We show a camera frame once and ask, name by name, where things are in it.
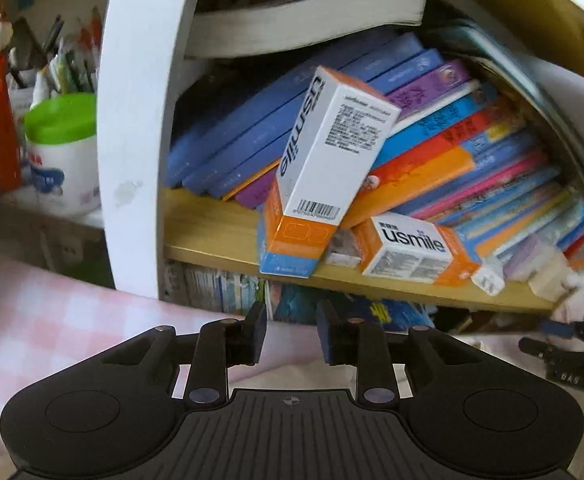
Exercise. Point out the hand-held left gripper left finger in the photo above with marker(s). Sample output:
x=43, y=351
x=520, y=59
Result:
x=258, y=340

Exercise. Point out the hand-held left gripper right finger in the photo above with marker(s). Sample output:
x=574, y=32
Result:
x=326, y=340

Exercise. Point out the row of thin comic books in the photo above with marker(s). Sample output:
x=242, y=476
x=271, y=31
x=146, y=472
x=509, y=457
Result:
x=232, y=290

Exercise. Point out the beige eraser block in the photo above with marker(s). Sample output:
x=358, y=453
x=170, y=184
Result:
x=546, y=277

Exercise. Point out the small white tag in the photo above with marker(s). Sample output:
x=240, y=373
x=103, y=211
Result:
x=489, y=280

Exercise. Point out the orange and blue box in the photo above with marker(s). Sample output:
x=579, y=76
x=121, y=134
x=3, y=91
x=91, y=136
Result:
x=292, y=247

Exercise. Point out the wooden shelf board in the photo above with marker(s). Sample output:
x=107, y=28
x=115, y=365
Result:
x=536, y=5
x=212, y=232

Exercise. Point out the small white and orange box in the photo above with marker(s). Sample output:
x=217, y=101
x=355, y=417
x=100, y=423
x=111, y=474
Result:
x=411, y=252

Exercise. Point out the tall white cardboard box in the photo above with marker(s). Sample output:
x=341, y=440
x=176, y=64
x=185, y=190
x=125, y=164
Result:
x=332, y=145

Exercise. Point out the row of colourful books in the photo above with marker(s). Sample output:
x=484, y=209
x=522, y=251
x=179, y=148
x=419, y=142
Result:
x=471, y=160

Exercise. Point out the pink checked printed bed sheet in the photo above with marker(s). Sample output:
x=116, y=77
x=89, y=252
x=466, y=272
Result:
x=47, y=310

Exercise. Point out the white canister with green lid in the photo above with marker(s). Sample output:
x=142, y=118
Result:
x=64, y=160

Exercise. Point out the thick book with white pages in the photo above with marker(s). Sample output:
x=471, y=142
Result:
x=292, y=25

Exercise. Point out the red tassel ornament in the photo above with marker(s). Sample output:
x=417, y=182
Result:
x=4, y=125

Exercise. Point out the holder full of pens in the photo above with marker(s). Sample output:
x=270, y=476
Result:
x=67, y=65

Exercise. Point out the white bookshelf post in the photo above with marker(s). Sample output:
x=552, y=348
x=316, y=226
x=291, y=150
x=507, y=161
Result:
x=132, y=135

